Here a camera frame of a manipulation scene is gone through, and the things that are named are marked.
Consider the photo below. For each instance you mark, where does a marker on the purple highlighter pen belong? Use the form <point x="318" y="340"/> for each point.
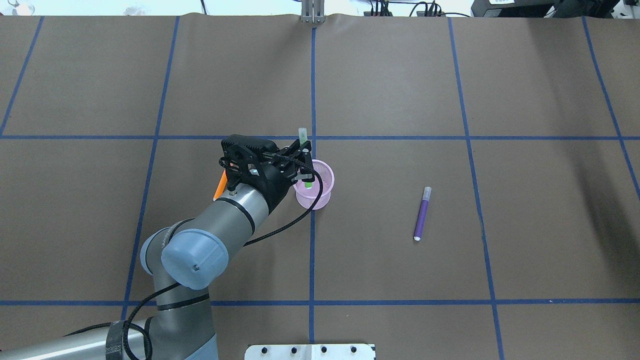
<point x="421" y="215"/>

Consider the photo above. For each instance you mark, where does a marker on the green highlighter pen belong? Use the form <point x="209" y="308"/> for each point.
<point x="302" y="136"/>

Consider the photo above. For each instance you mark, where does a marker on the black box with label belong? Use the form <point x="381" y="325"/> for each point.
<point x="562" y="9"/>

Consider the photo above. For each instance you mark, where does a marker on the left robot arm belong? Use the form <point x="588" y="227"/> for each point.
<point x="175" y="322"/>

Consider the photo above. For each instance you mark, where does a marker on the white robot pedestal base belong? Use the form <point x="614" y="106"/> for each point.
<point x="327" y="351"/>

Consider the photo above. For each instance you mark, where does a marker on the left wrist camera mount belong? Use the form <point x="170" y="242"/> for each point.
<point x="242" y="160"/>

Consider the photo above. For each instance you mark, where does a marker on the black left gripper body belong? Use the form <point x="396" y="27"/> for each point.
<point x="274" y="184"/>

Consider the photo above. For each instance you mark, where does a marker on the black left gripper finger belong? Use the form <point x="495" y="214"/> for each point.
<point x="300" y="151"/>
<point x="304" y="176"/>

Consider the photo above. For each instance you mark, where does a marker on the orange highlighter pen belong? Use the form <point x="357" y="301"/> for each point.
<point x="221" y="186"/>

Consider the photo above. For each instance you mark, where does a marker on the pink mesh pen holder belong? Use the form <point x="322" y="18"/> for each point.
<point x="306" y="196"/>

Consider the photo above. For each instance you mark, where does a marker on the aluminium frame post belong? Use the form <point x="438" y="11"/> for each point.
<point x="312" y="11"/>

